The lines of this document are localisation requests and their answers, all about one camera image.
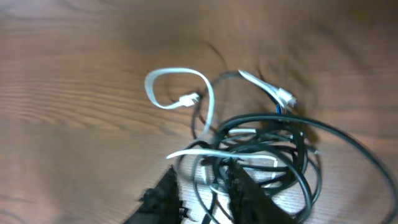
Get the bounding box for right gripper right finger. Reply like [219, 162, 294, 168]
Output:
[227, 159, 298, 224]

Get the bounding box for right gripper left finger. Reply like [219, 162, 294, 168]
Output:
[123, 166, 188, 224]

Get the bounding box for black cable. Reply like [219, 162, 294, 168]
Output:
[175, 40, 398, 224]

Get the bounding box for white cable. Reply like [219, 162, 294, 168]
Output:
[144, 67, 298, 194]

